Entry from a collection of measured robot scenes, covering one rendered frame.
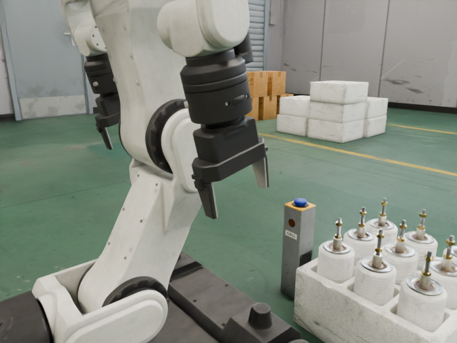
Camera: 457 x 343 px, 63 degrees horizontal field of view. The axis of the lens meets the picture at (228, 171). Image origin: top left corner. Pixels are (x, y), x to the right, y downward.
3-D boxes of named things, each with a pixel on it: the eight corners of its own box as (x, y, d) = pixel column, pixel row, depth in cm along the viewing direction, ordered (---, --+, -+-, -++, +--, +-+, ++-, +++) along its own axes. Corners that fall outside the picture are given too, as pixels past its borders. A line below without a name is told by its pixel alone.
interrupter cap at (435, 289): (425, 300, 81) (426, 297, 81) (398, 282, 88) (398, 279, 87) (450, 292, 84) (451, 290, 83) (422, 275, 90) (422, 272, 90)
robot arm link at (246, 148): (218, 189, 48) (198, 99, 44) (178, 174, 56) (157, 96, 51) (283, 154, 55) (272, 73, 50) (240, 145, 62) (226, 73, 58)
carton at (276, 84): (285, 94, 496) (285, 71, 487) (272, 95, 482) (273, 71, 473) (269, 92, 518) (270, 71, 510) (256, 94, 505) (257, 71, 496)
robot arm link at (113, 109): (106, 131, 87) (88, 81, 81) (92, 124, 94) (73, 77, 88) (152, 112, 93) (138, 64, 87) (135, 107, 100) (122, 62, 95)
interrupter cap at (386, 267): (380, 256, 99) (380, 254, 99) (398, 271, 92) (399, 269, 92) (354, 260, 97) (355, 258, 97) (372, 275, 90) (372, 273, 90)
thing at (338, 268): (355, 304, 108) (362, 248, 103) (336, 319, 102) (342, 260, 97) (327, 289, 115) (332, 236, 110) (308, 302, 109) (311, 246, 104)
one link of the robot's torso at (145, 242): (98, 366, 65) (168, 99, 62) (62, 309, 80) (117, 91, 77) (172, 351, 75) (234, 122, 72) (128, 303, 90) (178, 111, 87)
